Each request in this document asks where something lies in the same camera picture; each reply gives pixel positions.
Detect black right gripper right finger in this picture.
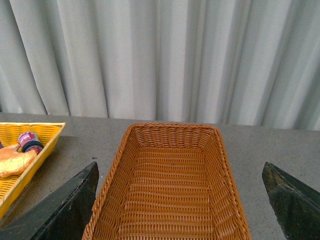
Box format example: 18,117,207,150
262,162,320,240

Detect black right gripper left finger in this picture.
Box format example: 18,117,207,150
0,161,99,240

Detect yellow wicker basket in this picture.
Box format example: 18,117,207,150
0,122,66,218

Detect brown wicker basket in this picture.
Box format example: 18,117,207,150
82,122,252,240

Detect croissant bread toy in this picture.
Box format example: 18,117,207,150
0,144,37,178

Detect small pink labelled jar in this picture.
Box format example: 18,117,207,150
18,131,44,154

